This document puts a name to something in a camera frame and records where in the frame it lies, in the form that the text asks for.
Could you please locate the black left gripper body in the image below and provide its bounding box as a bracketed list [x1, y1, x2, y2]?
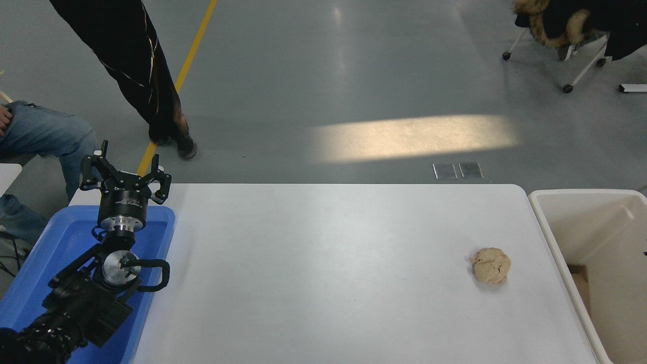
[99, 177, 151, 219]

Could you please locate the crumpled tan paper ball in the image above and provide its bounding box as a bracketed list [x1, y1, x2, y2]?
[471, 248, 512, 285]

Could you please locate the blue plastic tray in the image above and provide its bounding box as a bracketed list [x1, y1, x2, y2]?
[0, 205, 176, 364]

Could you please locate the black floor cable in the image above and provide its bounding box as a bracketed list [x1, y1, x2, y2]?
[0, 233, 22, 279]

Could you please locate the small white table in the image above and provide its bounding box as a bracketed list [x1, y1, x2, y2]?
[0, 163, 23, 197]

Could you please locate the black coat with fur trim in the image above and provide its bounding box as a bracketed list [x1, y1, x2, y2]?
[513, 0, 647, 60]

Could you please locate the large pale bin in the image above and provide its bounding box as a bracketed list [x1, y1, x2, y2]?
[528, 189, 647, 364]

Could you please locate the seated person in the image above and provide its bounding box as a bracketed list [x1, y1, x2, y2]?
[0, 100, 99, 248]

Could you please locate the white frame wheeled chair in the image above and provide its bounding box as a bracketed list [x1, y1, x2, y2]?
[502, 30, 610, 93]

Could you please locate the standing person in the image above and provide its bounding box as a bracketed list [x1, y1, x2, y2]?
[50, 0, 198, 160]

